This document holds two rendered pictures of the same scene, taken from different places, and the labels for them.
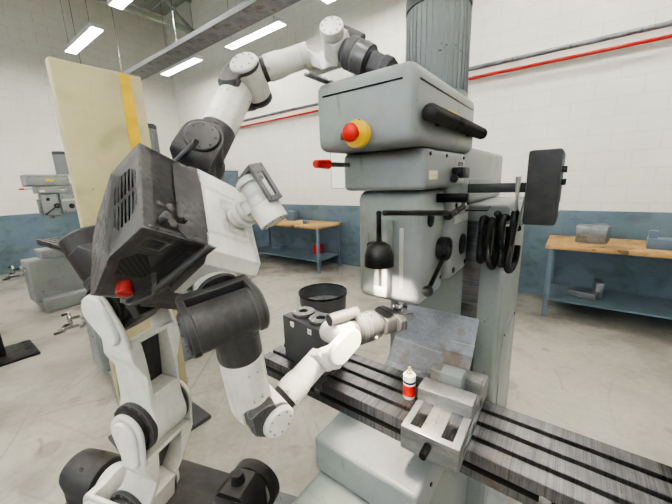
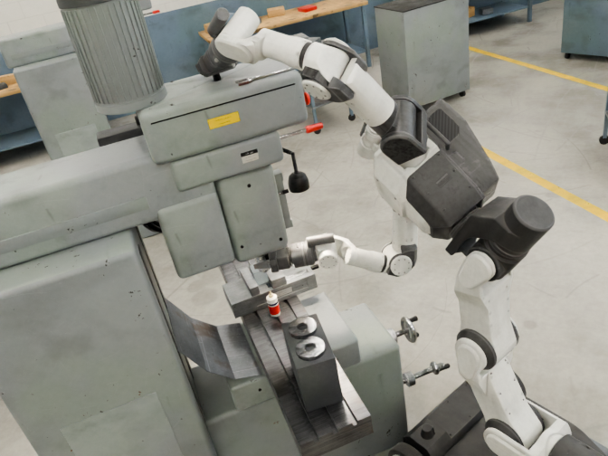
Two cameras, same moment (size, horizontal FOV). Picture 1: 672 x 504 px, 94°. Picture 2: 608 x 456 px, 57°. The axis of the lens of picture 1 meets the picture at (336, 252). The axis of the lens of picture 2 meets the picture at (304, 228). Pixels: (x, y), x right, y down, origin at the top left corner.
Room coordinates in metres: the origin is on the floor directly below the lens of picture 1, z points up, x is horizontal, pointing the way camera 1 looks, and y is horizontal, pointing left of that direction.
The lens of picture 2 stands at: (2.13, 0.96, 2.33)
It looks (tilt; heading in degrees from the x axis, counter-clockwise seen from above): 31 degrees down; 218
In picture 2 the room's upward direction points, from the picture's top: 11 degrees counter-clockwise
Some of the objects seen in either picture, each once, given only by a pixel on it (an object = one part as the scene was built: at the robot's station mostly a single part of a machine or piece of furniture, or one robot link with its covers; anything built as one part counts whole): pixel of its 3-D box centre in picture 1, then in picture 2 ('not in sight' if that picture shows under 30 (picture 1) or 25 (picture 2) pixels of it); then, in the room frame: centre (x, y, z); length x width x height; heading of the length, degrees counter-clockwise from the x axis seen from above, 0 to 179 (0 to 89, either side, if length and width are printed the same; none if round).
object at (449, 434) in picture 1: (448, 402); (269, 281); (0.80, -0.32, 1.01); 0.35 x 0.15 x 0.11; 144
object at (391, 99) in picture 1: (404, 123); (218, 106); (0.94, -0.21, 1.81); 0.47 x 0.26 x 0.16; 143
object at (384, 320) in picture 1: (378, 323); (288, 257); (0.88, -0.12, 1.23); 0.13 x 0.12 x 0.10; 34
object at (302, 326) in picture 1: (313, 337); (311, 359); (1.13, 0.10, 1.06); 0.22 x 0.12 x 0.20; 46
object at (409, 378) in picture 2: not in sight; (425, 371); (0.59, 0.24, 0.54); 0.22 x 0.06 x 0.06; 143
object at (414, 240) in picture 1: (401, 242); (246, 204); (0.93, -0.20, 1.47); 0.21 x 0.19 x 0.32; 53
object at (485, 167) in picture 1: (454, 177); (73, 199); (1.33, -0.50, 1.66); 0.80 x 0.23 x 0.20; 143
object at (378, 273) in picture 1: (383, 258); (280, 199); (0.84, -0.13, 1.45); 0.04 x 0.04 x 0.21; 53
